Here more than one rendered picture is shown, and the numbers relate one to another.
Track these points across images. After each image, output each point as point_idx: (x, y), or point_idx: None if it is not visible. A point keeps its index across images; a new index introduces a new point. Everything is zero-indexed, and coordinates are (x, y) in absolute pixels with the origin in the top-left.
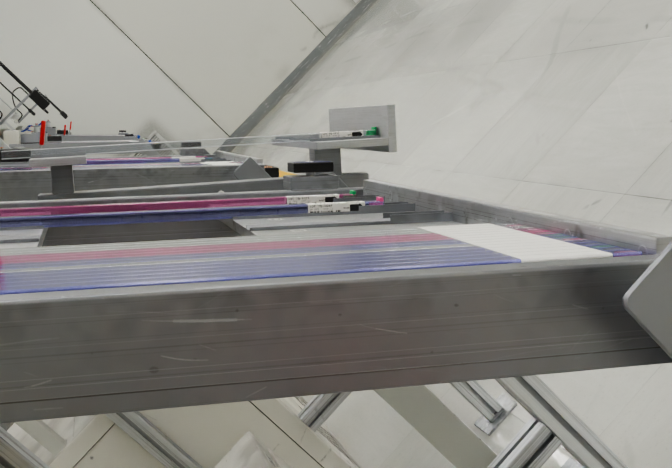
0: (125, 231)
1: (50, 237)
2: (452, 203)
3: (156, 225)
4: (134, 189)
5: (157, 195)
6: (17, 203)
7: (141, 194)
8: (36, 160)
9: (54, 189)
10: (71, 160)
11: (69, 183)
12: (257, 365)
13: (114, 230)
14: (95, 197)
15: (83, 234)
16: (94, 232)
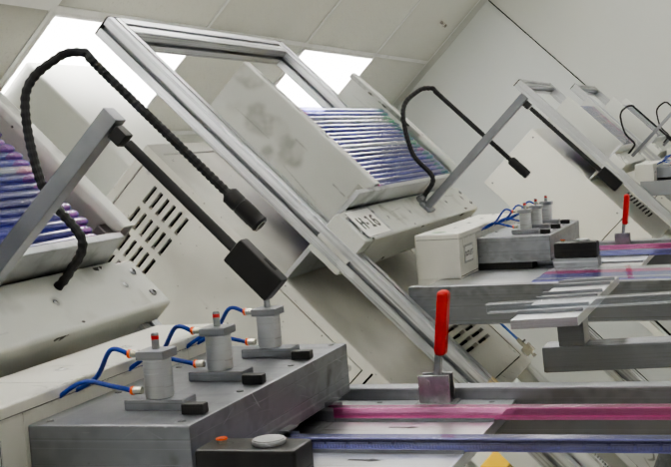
0: (606, 428)
1: (515, 430)
2: None
3: (646, 422)
4: (660, 342)
5: (649, 382)
6: (477, 388)
7: (669, 348)
8: (518, 321)
9: (561, 340)
10: (559, 321)
11: (578, 333)
12: None
13: (592, 426)
14: (610, 351)
15: (554, 429)
16: (568, 427)
